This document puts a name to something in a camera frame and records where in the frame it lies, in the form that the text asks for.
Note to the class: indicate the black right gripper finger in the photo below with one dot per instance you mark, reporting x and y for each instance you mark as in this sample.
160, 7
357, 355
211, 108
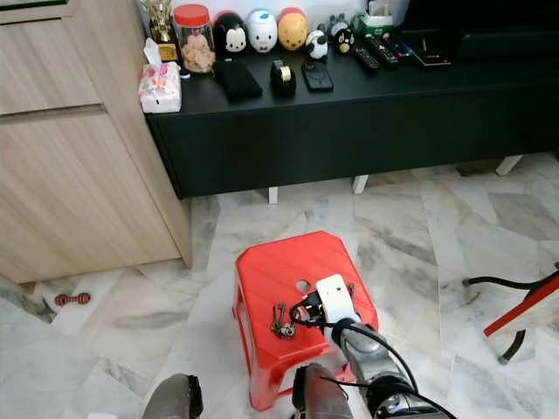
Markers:
296, 323
294, 307

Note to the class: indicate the dark brass key bunch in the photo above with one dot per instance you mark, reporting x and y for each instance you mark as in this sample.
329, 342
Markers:
281, 327

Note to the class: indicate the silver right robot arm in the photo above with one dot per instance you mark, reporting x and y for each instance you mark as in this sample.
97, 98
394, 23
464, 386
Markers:
371, 358

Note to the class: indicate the red plastic stool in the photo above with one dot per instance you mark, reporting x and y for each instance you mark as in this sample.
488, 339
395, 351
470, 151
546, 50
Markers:
275, 266

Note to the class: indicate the grey robot right leg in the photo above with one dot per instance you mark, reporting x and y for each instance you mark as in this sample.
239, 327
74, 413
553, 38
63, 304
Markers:
319, 397

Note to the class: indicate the black low tv console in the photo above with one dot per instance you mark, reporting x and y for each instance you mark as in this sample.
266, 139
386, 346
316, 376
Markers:
349, 131

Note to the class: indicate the red dumbbell toy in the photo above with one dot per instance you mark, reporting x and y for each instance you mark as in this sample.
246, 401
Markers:
72, 299

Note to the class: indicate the black tape dispenser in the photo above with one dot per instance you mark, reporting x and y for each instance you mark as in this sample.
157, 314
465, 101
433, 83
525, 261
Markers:
283, 80

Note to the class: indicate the black phone case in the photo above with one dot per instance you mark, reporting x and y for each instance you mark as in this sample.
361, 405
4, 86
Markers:
318, 77

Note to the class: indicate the black wallet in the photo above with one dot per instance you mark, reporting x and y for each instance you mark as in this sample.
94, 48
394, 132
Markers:
238, 80

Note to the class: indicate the light wooden cabinet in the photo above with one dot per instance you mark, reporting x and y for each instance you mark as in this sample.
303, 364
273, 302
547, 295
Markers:
79, 175

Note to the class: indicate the pink white tissue pack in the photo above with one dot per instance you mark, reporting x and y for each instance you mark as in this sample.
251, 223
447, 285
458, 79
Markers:
160, 90

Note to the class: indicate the black remote control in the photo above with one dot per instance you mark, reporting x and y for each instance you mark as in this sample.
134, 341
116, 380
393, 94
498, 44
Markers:
399, 48
383, 51
366, 58

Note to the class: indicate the small panda figurine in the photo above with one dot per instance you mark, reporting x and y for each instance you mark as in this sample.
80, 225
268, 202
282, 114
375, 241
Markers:
317, 45

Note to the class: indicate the orange yellow round plush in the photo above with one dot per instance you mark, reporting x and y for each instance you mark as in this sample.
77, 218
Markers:
293, 33

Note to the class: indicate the red lidded snack jar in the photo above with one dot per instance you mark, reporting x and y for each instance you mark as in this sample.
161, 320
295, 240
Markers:
194, 51

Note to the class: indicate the white round plush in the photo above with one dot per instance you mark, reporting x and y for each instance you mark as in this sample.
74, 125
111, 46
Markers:
261, 33

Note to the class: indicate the black mouse plush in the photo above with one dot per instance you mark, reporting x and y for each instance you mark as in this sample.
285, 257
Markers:
231, 35

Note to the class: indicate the black flat tray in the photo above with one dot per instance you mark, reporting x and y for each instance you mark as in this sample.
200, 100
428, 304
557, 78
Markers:
430, 54

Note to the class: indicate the green white desk gadget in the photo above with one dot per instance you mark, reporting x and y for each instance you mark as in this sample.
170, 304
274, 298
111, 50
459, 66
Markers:
376, 19

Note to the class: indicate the gold trophy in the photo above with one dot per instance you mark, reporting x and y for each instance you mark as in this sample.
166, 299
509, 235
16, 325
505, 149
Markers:
161, 16

